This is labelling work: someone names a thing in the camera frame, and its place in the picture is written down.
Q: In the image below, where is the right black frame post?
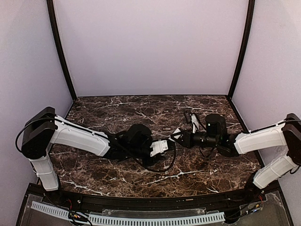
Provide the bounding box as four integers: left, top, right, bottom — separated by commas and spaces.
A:
228, 0, 255, 99

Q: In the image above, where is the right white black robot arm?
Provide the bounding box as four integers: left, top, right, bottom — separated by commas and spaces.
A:
171, 111, 301, 202

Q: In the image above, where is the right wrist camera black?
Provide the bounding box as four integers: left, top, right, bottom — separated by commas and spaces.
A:
184, 110, 200, 133

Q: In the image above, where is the black front rail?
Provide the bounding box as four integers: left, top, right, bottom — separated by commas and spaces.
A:
28, 182, 271, 214

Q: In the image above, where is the left black frame post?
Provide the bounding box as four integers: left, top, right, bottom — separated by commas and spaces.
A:
46, 0, 77, 102

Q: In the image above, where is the left black camera cable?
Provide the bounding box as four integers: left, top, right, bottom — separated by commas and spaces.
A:
112, 134, 177, 174

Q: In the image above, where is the white remote control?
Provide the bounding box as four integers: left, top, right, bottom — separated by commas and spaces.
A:
167, 128, 181, 145

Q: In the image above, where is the black frame post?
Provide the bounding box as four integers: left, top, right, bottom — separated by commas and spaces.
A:
228, 0, 255, 99
46, 0, 77, 102

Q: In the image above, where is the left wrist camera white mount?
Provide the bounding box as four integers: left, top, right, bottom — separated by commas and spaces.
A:
150, 140, 168, 157

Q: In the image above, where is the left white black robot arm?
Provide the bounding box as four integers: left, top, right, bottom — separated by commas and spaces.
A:
16, 107, 168, 192

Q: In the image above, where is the white slotted cable duct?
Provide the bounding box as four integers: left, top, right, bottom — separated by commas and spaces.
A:
31, 201, 225, 226

